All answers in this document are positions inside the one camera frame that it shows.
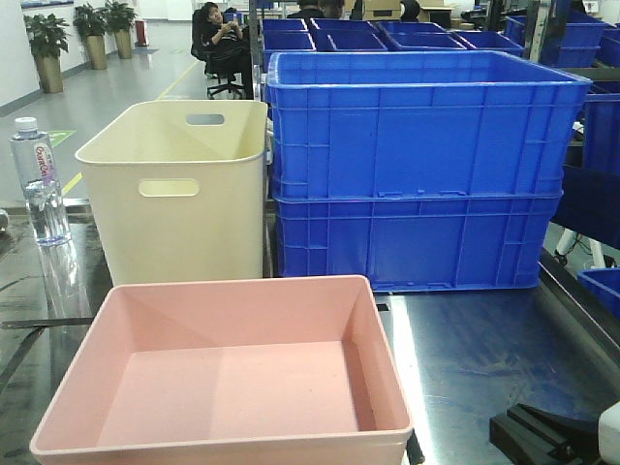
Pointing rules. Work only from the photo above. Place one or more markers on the blue crate lower right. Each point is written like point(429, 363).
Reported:
point(603, 283)

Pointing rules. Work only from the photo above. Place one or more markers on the potted plant gold pot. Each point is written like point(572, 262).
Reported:
point(47, 38)

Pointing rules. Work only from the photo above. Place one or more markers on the large blue plastic crate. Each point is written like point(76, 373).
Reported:
point(401, 124)

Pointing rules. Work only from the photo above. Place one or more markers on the cream plastic basket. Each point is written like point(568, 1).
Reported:
point(176, 190)

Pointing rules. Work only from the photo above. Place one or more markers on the pink plastic bin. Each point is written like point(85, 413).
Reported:
point(265, 371)

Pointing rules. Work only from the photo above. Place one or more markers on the clear water bottle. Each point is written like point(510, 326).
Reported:
point(36, 170)

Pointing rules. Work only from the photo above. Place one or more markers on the lower blue plastic crate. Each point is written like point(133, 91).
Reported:
point(417, 244)

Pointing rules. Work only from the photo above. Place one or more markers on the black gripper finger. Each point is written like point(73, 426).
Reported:
point(528, 435)

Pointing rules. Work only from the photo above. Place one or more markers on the seated person in black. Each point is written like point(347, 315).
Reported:
point(222, 45)

